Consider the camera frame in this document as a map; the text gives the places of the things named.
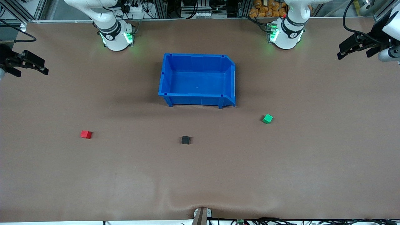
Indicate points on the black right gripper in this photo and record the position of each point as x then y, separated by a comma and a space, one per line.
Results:
6, 57

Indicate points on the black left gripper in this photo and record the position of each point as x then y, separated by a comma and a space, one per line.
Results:
374, 41

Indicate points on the red cube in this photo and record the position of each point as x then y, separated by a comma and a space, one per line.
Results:
86, 134

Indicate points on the green cube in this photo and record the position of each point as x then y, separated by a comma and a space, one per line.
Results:
267, 119

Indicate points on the black cube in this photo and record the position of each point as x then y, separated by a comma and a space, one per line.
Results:
185, 140

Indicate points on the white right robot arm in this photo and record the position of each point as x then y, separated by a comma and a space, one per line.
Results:
115, 40

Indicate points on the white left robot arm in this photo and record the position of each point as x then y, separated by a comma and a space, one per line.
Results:
287, 37

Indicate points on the orange snack bag pile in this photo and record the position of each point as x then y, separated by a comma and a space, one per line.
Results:
265, 11

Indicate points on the white power strip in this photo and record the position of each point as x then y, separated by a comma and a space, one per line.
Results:
136, 12

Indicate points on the brown table mat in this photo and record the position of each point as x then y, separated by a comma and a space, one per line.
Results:
93, 175

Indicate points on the white socket strip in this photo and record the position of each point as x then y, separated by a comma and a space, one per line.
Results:
209, 14

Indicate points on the blue plastic storage bin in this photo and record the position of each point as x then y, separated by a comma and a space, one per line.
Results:
197, 82

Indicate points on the brown camera mount post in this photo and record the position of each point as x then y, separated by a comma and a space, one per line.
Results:
200, 217

